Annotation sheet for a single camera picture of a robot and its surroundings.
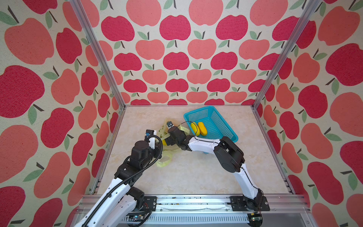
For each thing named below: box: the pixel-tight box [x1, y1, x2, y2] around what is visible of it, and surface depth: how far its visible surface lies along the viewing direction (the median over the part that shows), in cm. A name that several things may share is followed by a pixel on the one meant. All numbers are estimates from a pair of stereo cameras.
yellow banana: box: [198, 121, 208, 136], surface depth 103 cm
